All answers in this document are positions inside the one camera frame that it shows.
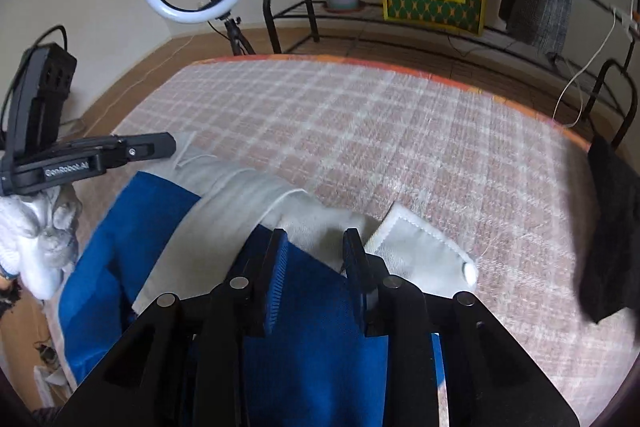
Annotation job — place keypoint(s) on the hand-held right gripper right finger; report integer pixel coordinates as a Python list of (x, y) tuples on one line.
[(357, 277)]

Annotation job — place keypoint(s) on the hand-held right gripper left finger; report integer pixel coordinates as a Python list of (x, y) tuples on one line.
[(275, 287)]

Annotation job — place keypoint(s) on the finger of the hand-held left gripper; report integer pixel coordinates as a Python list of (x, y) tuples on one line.
[(150, 146)]

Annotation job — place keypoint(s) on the white and blue jacket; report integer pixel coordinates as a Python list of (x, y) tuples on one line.
[(150, 227)]

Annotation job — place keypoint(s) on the person's left hand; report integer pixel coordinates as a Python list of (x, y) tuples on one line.
[(35, 227)]

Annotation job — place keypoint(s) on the pink plaid blanket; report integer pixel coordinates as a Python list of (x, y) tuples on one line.
[(375, 132)]

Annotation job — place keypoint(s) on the black cloth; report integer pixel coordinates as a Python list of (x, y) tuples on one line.
[(610, 232)]

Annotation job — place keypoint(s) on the white power adapter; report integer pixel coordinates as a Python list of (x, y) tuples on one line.
[(625, 22)]

